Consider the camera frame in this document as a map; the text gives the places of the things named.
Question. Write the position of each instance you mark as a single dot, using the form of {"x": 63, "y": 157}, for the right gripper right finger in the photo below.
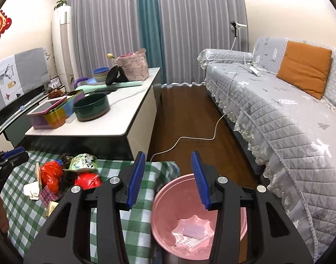
{"x": 272, "y": 237}

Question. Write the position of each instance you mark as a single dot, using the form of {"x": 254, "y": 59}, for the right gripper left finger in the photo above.
{"x": 65, "y": 236}

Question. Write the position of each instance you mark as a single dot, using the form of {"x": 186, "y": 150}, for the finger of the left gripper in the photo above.
{"x": 13, "y": 153}

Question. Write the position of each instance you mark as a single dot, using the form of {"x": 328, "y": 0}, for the yellow tissue pack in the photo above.
{"x": 51, "y": 206}

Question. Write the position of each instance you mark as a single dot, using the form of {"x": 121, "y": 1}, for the orange plastic bag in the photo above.
{"x": 51, "y": 173}

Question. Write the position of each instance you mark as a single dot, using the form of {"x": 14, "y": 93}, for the pink blister pill pack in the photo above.
{"x": 46, "y": 196}

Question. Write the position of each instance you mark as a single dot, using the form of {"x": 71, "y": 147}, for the dark brown wrapper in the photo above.
{"x": 68, "y": 178}

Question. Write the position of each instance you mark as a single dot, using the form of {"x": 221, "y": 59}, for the red plastic bag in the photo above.
{"x": 88, "y": 180}

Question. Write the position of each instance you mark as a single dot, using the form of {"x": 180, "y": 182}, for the green panda snack packet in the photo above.
{"x": 83, "y": 163}

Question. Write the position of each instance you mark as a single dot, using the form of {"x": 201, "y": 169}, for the pink trash bin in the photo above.
{"x": 179, "y": 199}

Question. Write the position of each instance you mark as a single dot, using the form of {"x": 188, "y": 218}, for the green checked tablecloth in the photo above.
{"x": 26, "y": 216}

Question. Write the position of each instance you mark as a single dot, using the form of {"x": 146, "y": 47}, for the colourful storage box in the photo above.
{"x": 53, "y": 113}

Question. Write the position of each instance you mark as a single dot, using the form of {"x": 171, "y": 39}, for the covered television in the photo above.
{"x": 21, "y": 73}

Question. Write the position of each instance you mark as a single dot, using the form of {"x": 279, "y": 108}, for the dark green round basin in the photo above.
{"x": 91, "y": 107}

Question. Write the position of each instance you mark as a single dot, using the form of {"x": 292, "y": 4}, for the light green mat roll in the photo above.
{"x": 92, "y": 88}

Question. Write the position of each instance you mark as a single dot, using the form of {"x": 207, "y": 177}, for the grey quilted sofa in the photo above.
{"x": 290, "y": 134}

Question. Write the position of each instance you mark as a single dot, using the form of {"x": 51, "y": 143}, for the stacked coloured bowls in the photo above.
{"x": 100, "y": 74}

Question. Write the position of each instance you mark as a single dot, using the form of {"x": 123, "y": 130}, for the black cap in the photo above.
{"x": 115, "y": 75}

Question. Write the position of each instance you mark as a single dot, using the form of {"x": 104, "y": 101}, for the white standing air conditioner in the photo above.
{"x": 63, "y": 46}

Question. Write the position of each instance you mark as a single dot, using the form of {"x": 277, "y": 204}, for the pink lace basket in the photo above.
{"x": 134, "y": 65}

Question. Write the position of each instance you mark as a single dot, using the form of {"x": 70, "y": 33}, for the power strip on sofa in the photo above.
{"x": 255, "y": 71}

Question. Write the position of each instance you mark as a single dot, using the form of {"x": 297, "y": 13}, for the orange cushion near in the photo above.
{"x": 306, "y": 67}

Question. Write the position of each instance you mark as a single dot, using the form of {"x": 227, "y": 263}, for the teal curtain strip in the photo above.
{"x": 150, "y": 34}

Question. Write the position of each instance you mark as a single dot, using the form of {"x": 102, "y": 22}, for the clip lamp on stand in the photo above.
{"x": 237, "y": 28}

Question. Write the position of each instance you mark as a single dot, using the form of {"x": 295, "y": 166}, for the grey curtains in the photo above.
{"x": 173, "y": 32}

